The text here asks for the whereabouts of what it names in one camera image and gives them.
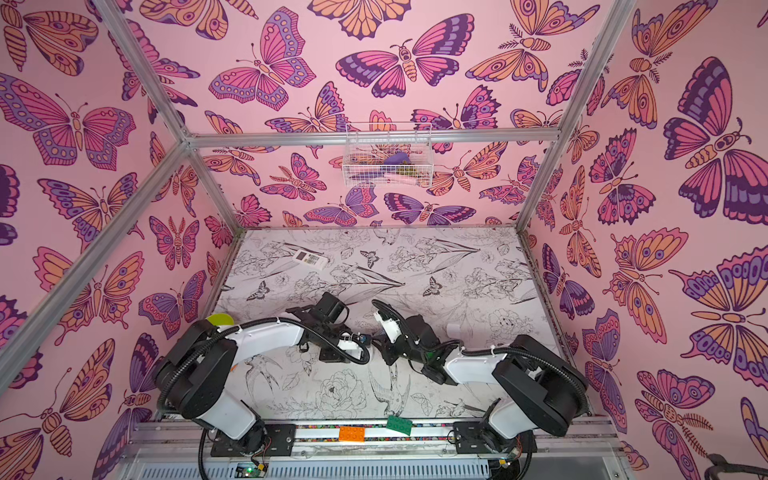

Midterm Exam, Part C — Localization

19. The orange lego brick on rail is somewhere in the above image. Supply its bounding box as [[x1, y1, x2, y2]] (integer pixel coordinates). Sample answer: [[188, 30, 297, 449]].
[[338, 426, 366, 443]]

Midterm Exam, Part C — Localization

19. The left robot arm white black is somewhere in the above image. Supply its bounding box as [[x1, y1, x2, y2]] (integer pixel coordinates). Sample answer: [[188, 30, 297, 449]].
[[153, 293, 370, 453]]

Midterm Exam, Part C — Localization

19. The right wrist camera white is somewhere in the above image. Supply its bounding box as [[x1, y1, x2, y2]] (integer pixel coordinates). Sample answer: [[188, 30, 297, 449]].
[[374, 312, 402, 344]]

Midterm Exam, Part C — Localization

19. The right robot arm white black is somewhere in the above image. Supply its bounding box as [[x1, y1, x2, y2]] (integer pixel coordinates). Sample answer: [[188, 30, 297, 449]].
[[374, 304, 589, 453]]

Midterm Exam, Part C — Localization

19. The white remote control far left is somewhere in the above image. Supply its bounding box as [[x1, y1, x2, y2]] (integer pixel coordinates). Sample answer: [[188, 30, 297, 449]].
[[283, 243, 330, 270]]

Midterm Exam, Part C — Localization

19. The white battery cover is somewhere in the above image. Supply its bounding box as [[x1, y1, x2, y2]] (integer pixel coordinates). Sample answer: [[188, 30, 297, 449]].
[[445, 323, 461, 339]]

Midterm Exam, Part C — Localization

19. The purple object in basket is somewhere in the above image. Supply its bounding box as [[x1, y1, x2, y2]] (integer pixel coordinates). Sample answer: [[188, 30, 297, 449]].
[[381, 151, 411, 168]]

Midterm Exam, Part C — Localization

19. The lime green bowl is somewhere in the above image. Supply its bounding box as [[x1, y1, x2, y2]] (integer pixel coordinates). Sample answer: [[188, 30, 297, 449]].
[[207, 313, 235, 327]]

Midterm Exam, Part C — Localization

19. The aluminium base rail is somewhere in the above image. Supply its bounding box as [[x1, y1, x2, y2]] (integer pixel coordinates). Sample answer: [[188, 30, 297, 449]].
[[115, 417, 634, 479]]

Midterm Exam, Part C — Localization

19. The green circuit board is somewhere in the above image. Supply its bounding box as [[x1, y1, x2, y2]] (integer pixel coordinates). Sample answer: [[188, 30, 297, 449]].
[[235, 462, 268, 479]]

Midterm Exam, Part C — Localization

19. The white wire basket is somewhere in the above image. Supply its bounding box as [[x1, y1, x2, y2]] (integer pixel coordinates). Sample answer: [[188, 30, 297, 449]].
[[340, 122, 434, 189]]

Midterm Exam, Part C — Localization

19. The green lego brick on rail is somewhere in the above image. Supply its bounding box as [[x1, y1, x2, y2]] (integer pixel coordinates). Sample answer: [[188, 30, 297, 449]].
[[386, 415, 413, 436]]

